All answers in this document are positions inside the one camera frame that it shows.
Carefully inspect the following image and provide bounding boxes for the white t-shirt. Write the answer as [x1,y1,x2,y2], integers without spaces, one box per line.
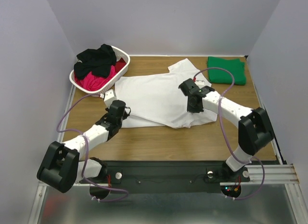
[115,59,217,129]

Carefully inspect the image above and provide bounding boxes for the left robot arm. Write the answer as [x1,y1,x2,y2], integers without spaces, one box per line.
[37,100,129,193]

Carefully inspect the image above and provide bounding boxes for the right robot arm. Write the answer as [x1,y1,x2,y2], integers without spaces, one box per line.
[179,79,275,181]

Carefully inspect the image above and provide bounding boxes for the folded green t-shirt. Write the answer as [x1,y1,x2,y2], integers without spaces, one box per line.
[207,56,247,86]

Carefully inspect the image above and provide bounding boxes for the pink t-shirt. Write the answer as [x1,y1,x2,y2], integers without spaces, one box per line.
[74,66,116,92]

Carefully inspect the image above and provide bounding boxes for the dark red t-shirt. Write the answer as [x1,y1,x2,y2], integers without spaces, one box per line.
[115,58,126,73]

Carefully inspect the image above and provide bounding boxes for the black t-shirt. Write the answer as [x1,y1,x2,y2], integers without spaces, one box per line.
[74,44,116,80]

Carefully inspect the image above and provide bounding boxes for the white plastic basket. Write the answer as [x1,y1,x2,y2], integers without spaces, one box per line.
[69,46,130,94]

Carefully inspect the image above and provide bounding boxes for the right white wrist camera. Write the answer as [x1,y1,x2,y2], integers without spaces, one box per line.
[194,80,206,88]

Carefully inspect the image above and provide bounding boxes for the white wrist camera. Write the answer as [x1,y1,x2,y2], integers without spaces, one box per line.
[100,89,117,107]
[194,80,206,88]

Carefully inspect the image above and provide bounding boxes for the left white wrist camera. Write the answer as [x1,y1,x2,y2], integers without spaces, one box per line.
[100,89,117,107]

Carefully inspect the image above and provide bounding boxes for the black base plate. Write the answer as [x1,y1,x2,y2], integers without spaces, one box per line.
[90,160,250,194]

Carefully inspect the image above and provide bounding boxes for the aluminium frame rail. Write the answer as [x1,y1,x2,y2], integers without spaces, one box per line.
[38,85,300,186]

